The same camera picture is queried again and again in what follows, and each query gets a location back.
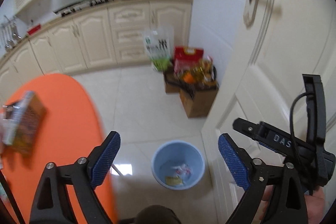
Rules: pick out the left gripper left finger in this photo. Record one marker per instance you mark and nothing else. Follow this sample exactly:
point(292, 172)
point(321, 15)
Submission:
point(52, 203)

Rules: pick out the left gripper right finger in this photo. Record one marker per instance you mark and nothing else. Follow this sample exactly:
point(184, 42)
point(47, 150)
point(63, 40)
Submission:
point(287, 203)

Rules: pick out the blue green milk carton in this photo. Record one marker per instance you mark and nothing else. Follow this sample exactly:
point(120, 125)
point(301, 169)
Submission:
point(21, 120)

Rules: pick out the light blue trash bin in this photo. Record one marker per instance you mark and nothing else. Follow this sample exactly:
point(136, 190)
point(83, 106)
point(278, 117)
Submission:
point(178, 165)

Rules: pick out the cream kitchen cabinets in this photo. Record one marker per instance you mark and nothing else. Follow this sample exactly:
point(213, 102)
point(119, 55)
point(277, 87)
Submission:
point(95, 38)

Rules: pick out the person's right hand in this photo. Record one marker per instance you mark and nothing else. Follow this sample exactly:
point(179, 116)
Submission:
point(315, 204)

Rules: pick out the round orange table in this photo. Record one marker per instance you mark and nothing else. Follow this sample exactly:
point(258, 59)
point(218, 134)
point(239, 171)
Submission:
point(69, 130)

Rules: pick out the person's knee dark trousers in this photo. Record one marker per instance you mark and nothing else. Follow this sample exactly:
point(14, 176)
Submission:
point(157, 214)

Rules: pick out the white door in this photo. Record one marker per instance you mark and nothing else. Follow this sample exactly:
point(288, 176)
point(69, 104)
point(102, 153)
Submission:
point(263, 77)

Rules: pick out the brown cardboard box with bottles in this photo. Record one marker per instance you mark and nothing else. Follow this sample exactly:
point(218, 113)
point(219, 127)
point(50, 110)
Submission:
point(197, 87)

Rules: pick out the red gift bag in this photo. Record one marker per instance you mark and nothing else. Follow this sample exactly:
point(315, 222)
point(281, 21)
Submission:
point(186, 57)

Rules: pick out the hanging utensil rack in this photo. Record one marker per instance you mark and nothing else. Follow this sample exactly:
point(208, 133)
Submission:
point(9, 34)

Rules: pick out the white green rice bag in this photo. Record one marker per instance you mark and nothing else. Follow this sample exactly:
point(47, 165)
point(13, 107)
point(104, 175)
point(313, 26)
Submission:
point(158, 44)

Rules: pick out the black gas stove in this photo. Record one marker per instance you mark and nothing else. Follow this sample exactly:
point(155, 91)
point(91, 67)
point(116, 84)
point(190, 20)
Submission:
point(78, 6)

